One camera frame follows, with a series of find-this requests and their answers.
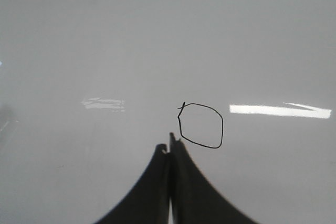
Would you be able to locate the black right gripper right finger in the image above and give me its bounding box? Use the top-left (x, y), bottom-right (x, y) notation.
top-left (170, 133), bottom-right (255, 224)

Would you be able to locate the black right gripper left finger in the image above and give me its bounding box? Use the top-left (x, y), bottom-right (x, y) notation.
top-left (97, 144), bottom-right (170, 224)

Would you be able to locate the white whiteboard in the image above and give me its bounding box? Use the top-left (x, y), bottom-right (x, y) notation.
top-left (1, 0), bottom-right (335, 223)

